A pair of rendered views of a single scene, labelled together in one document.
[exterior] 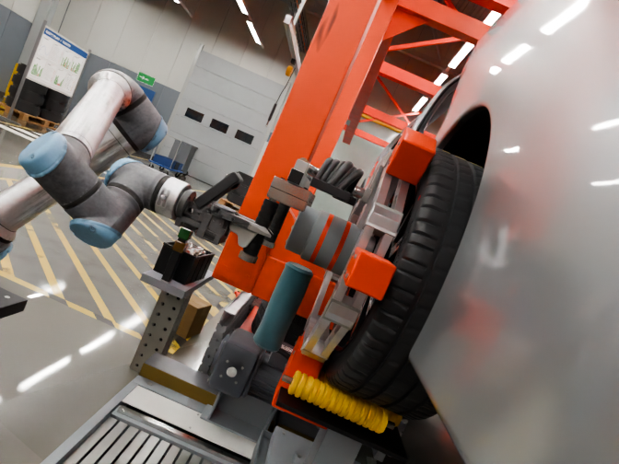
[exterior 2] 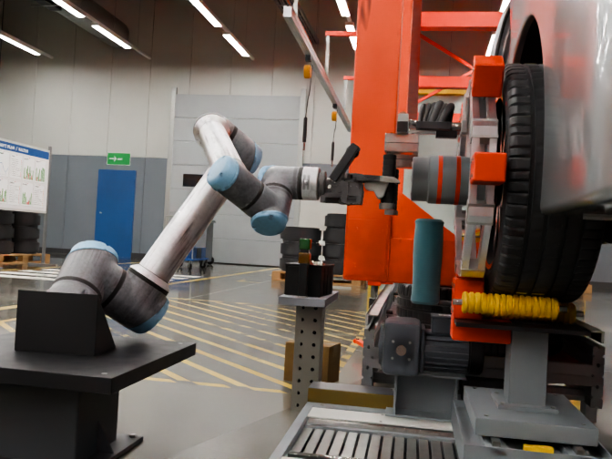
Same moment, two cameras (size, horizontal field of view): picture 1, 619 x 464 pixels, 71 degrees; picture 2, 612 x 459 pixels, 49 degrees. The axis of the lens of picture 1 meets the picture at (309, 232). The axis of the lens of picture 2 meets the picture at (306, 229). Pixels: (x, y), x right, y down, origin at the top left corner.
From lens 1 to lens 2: 88 cm
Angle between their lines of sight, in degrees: 10
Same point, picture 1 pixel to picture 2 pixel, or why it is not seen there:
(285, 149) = (369, 130)
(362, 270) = (482, 164)
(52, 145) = (230, 162)
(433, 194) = (515, 95)
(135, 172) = (278, 171)
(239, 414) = (423, 405)
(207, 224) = (347, 189)
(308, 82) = (367, 61)
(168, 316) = (311, 342)
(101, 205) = (270, 198)
